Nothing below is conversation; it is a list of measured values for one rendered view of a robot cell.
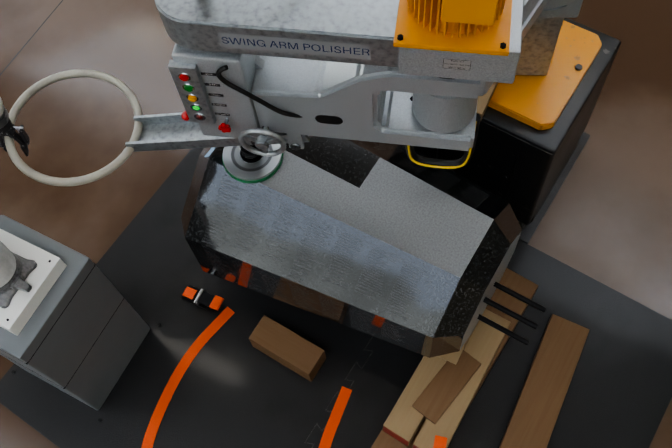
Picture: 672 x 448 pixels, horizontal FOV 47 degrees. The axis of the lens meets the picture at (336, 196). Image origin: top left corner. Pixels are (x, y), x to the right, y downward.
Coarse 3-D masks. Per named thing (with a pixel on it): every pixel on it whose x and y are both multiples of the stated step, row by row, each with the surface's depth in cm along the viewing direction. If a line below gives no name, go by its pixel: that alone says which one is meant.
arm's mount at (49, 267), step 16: (0, 240) 270; (16, 240) 269; (32, 256) 265; (48, 256) 265; (32, 272) 262; (48, 272) 262; (32, 288) 260; (48, 288) 265; (16, 304) 257; (32, 304) 260; (0, 320) 255; (16, 320) 255
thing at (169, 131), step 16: (144, 128) 283; (160, 128) 280; (176, 128) 277; (192, 128) 275; (128, 144) 275; (144, 144) 273; (160, 144) 272; (176, 144) 270; (192, 144) 268; (208, 144) 267; (224, 144) 265
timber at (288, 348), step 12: (264, 324) 325; (276, 324) 325; (252, 336) 323; (264, 336) 323; (276, 336) 323; (288, 336) 322; (300, 336) 322; (264, 348) 321; (276, 348) 320; (288, 348) 320; (300, 348) 320; (312, 348) 319; (276, 360) 329; (288, 360) 318; (300, 360) 317; (312, 360) 317; (324, 360) 328; (300, 372) 320; (312, 372) 318
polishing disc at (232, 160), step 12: (276, 144) 281; (228, 156) 280; (240, 156) 280; (264, 156) 279; (276, 156) 279; (228, 168) 278; (240, 168) 277; (252, 168) 277; (264, 168) 277; (252, 180) 276
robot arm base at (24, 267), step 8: (16, 256) 262; (24, 264) 262; (32, 264) 262; (16, 272) 257; (24, 272) 261; (16, 280) 257; (24, 280) 261; (0, 288) 255; (8, 288) 257; (16, 288) 258; (24, 288) 256; (0, 296) 257; (8, 296) 257; (0, 304) 256; (8, 304) 257
